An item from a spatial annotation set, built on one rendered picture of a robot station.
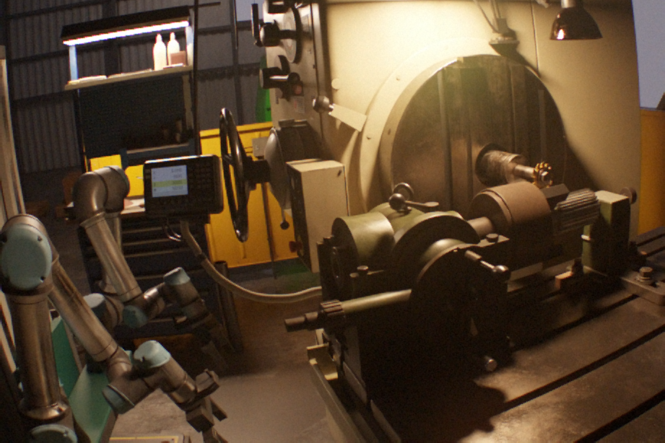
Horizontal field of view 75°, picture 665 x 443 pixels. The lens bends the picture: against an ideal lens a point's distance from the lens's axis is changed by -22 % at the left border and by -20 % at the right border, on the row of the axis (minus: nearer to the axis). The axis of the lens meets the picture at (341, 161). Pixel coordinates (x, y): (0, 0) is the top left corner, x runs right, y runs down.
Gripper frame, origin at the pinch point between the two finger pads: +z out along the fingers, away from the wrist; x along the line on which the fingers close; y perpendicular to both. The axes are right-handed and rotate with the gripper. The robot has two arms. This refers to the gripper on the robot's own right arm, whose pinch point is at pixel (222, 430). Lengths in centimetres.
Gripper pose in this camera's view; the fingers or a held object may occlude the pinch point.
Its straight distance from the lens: 134.8
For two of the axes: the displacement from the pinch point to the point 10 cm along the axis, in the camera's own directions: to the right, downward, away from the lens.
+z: 4.3, 8.3, 3.7
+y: -8.5, 5.0, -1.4
